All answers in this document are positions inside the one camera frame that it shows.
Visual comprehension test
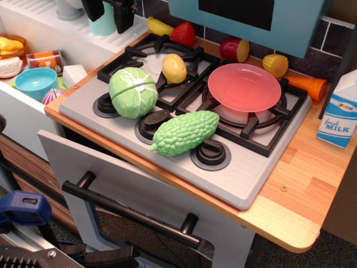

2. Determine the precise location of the pink plastic plate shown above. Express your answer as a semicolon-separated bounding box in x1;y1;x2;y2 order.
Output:
208;63;282;112

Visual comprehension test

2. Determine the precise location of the black stove knob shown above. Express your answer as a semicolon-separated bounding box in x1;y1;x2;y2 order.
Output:
134;109;172;145
93;93;119;118
190;139;231;171

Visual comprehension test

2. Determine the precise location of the red toy strawberry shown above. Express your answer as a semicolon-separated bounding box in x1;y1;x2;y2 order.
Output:
171;22;196;47

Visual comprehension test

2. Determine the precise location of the black burner grate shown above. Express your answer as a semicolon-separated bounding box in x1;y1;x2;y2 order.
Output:
97;33;220;112
176;65;309;157

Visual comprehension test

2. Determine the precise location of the orange toy carrot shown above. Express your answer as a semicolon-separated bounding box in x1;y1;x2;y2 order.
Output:
287;76;327;102

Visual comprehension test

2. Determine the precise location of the white oven door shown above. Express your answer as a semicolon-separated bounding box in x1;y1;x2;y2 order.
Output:
38;130;259;267

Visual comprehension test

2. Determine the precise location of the white toy bread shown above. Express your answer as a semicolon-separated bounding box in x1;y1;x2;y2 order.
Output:
0;57;23;79

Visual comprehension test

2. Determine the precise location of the yellow toy fruit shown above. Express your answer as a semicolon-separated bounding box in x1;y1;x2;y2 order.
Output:
0;37;24;55

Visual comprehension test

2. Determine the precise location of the blue white milk carton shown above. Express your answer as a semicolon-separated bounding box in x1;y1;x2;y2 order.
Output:
317;70;356;148

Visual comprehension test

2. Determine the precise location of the white toy block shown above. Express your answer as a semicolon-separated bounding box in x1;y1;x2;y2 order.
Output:
62;65;87;89

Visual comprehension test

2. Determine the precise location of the green toy bitter gourd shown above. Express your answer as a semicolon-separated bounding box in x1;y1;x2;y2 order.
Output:
149;111;220;156

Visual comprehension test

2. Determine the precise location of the orange transparent bowl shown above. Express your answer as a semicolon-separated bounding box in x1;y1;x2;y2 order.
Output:
1;33;27;61

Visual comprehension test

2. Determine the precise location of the grey toy faucet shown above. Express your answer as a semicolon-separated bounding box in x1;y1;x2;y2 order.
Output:
55;0;83;21

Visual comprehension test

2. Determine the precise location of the yellow toy banana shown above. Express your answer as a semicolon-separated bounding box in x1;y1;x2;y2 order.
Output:
147;17;174;37

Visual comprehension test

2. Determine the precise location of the black right stove knob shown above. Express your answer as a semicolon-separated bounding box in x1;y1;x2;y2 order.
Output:
190;139;231;171

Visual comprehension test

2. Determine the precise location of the black middle stove knob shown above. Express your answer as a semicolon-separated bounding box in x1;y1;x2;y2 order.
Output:
134;109;172;145

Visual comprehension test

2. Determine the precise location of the grey toy stove top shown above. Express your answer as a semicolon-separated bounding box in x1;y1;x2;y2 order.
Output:
59;76;312;209

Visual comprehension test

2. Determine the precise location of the black left stove knob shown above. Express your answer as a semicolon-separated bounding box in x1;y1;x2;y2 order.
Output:
93;93;119;118

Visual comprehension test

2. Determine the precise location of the yellow toy potato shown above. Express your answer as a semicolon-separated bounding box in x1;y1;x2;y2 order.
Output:
162;54;187;84

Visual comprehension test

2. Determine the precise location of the red toy food can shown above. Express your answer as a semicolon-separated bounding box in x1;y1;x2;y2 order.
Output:
26;50;64;76

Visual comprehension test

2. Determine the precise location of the purple toy onion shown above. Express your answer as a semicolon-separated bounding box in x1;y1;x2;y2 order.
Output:
42;88;67;105

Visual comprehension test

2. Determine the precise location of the green toy cabbage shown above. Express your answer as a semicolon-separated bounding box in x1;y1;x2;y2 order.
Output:
109;67;158;118

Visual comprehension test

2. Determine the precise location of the black right burner grate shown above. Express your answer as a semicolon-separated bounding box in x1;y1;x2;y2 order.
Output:
176;65;309;157

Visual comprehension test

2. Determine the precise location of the red yellow toy apple half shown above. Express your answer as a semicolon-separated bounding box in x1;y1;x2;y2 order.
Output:
220;37;250;63

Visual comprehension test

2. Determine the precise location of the black oven door handle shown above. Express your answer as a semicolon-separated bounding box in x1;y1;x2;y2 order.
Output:
62;171;202;250

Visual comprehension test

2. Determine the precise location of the yellow toy corn piece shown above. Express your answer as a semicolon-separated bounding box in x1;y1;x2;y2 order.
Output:
262;54;288;78

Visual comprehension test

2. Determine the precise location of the teal plastic cup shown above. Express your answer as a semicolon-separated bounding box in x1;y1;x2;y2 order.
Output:
89;2;117;36

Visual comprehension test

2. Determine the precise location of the black left burner grate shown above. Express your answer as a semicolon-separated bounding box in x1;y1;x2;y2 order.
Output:
97;33;220;112

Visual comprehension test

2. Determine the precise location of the blue clamp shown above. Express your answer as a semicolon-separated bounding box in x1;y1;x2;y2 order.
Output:
1;190;52;228

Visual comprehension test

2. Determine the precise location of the blue plastic bowl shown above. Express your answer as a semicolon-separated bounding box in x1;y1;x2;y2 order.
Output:
15;68;59;101

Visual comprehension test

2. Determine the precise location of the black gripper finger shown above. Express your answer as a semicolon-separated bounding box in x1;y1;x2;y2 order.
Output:
81;0;105;22
113;1;136;34

